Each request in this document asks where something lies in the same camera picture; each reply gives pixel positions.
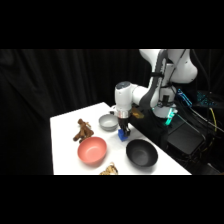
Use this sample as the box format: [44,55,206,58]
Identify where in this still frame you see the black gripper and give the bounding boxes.
[118,117,132,137]

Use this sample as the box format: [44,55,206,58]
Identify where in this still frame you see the blue cube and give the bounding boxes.
[117,129,130,142]

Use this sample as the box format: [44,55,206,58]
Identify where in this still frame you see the grey bowl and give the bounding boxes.
[98,113,120,132]

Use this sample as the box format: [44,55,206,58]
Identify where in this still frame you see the black bowl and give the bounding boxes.
[125,138,159,168]

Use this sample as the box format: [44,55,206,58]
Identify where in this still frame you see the pink bowl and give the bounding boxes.
[77,135,108,165]

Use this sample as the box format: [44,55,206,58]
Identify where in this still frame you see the yellow wrist connector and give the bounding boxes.
[130,105,145,120]

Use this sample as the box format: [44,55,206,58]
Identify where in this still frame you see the brown plush toy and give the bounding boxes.
[72,118,95,144]

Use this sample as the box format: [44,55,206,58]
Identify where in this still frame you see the tan plush toy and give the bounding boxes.
[99,162,120,176]

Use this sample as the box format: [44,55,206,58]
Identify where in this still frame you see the green base light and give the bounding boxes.
[162,105,178,127]

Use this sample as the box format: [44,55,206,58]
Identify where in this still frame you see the blue lit device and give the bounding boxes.
[176,87,195,108]

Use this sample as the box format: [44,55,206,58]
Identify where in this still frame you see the teal lit keyboard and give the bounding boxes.
[195,89,218,108]

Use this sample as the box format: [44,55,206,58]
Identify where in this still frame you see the black curtain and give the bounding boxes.
[0,49,224,176]

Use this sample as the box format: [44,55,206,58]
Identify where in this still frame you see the yellow cable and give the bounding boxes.
[207,107,218,135]

